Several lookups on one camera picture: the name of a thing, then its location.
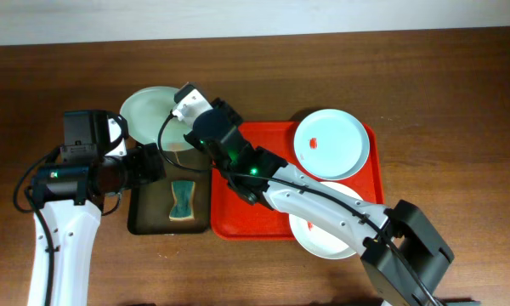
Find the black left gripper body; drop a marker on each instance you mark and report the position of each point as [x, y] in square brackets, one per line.
[151, 163]

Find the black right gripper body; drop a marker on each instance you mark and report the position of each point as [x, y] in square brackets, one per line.
[228, 113]

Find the green yellow sponge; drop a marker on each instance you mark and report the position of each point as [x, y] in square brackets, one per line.
[183, 195]

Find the pale green plate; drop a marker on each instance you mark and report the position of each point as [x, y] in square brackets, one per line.
[146, 111]

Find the white plate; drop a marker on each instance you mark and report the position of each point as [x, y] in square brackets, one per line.
[317, 241]

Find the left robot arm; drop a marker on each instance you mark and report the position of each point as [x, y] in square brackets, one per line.
[67, 197]

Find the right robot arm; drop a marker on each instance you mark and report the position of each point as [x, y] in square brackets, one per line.
[404, 256]

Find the black rectangular tray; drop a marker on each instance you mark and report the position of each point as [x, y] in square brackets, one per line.
[150, 204]

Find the light blue plate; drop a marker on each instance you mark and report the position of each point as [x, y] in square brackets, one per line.
[331, 144]

